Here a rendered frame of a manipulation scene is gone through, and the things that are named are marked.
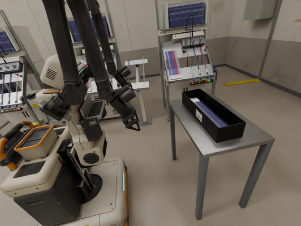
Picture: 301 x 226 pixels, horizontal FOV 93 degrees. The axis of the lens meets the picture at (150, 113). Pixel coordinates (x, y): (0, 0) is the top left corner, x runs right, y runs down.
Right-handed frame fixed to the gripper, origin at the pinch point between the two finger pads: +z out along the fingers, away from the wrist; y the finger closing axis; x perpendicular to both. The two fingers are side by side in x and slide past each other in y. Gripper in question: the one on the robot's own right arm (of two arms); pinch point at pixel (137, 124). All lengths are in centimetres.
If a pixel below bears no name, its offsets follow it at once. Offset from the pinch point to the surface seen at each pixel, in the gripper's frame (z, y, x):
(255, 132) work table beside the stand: 50, -5, -55
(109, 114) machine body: 51, 178, 85
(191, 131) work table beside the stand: 33.5, 8.5, -22.3
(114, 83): 6, 152, 30
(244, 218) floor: 121, -19, -18
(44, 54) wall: -124, 438, 204
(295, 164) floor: 160, 13, -93
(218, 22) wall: 99, 388, -269
